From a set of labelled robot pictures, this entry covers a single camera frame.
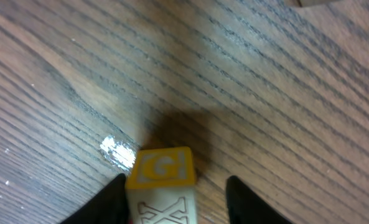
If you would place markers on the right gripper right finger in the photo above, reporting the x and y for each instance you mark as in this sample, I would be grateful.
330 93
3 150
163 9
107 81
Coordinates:
246 207

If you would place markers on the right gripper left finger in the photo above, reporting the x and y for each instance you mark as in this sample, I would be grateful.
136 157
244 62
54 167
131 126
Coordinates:
108 206

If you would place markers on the white number seven block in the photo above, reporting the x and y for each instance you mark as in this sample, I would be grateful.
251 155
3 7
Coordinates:
161 187

